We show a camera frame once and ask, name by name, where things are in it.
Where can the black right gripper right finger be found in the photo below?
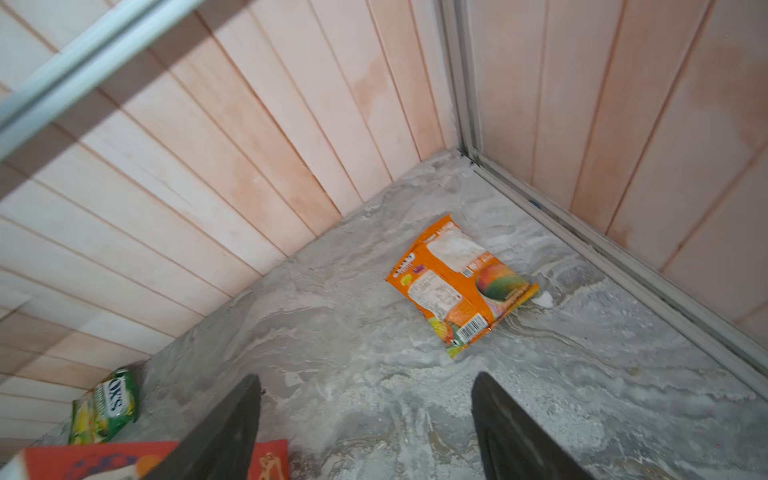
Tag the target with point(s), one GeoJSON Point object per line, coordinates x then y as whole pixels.
{"type": "Point", "coordinates": [512, 445]}

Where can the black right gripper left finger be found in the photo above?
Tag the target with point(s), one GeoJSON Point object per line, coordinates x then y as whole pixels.
{"type": "Point", "coordinates": [221, 445]}

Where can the red paper bag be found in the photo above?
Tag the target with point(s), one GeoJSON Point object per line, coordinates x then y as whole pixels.
{"type": "Point", "coordinates": [126, 461]}

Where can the orange mango snack bag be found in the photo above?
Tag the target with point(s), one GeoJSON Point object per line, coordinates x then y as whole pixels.
{"type": "Point", "coordinates": [461, 288]}

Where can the green Fox's candy bag rear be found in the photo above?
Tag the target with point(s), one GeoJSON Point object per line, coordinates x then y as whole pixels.
{"type": "Point", "coordinates": [100, 413]}

